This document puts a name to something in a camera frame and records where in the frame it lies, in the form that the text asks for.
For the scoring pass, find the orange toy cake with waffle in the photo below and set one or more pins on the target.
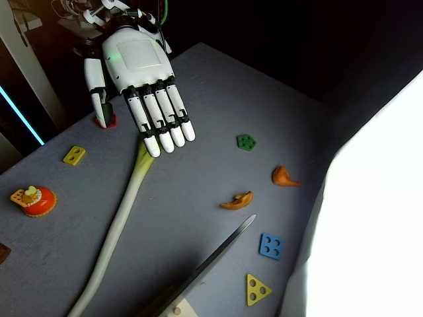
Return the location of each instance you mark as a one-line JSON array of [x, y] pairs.
[[39, 203]]

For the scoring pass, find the long green white leek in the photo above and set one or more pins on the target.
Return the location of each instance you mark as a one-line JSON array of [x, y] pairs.
[[125, 204]]

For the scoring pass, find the large steel kitchen knife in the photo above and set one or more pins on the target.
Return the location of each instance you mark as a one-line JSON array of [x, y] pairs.
[[205, 267]]

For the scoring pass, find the yellow triangle three-hole block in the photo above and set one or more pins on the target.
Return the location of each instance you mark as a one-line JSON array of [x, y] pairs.
[[254, 290]]

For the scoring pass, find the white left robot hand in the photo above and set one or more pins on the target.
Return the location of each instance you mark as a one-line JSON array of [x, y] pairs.
[[138, 62]]

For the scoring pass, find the green pentagon five-hole block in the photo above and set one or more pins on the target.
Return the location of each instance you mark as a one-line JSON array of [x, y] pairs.
[[246, 142]]

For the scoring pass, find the red block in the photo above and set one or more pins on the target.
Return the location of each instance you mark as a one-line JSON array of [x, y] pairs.
[[113, 121]]

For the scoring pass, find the wooden peg board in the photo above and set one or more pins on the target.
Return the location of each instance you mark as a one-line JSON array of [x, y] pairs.
[[186, 308]]

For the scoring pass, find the blue square four-hole block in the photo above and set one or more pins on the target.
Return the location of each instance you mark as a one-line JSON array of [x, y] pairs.
[[271, 247]]

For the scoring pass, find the orange toy chicken drumstick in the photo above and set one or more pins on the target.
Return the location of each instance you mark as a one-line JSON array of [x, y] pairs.
[[281, 176]]

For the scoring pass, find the yellow rectangular two-hole block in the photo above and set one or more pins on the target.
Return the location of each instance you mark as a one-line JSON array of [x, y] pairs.
[[74, 156]]

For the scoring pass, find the white robot body column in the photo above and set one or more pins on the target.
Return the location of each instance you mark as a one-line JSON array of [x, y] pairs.
[[33, 76]]

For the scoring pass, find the brown wooden piece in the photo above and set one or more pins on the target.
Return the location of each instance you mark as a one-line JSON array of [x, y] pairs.
[[4, 253]]

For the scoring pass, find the cyan light strip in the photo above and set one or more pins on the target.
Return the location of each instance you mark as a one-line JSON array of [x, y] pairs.
[[23, 117]]

